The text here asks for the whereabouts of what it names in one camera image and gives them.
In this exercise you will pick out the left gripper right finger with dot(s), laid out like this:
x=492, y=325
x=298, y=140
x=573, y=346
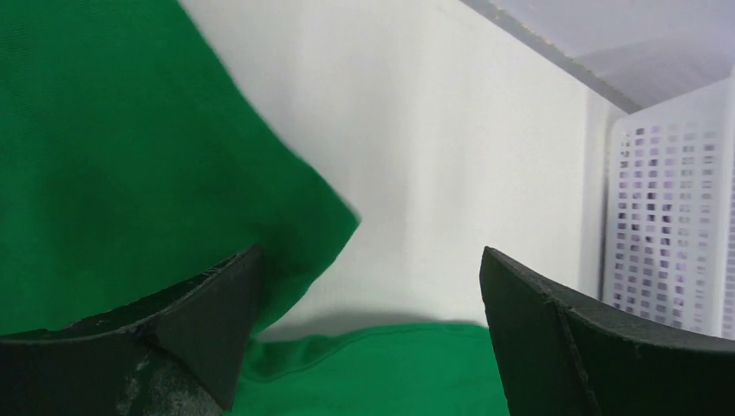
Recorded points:
x=560, y=352

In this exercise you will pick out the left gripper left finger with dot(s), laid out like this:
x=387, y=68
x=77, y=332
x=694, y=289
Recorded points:
x=175, y=352

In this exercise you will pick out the green t shirt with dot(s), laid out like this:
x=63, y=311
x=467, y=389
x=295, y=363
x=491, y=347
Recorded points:
x=130, y=162

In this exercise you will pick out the white plastic basket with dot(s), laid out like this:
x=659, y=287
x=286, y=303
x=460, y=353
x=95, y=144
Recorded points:
x=710, y=107

